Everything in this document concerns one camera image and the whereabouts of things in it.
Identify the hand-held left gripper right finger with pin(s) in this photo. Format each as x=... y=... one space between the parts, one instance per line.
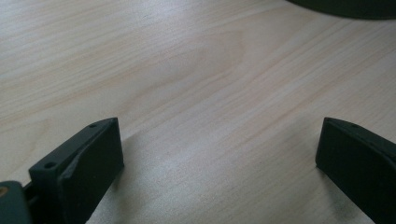
x=358 y=165

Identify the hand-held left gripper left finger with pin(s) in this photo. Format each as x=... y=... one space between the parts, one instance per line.
x=81 y=174

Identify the black mesh container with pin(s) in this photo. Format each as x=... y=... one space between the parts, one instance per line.
x=348 y=7

